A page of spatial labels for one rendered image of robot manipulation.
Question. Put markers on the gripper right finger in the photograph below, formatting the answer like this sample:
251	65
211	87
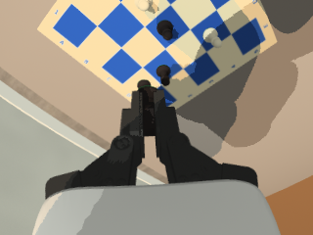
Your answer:
183	162

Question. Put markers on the blue and cream chessboard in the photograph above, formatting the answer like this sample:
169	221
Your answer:
120	44

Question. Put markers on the white pawn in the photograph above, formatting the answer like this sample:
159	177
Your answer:
143	5
210	35

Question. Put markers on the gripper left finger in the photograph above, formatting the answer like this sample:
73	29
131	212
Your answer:
112	168

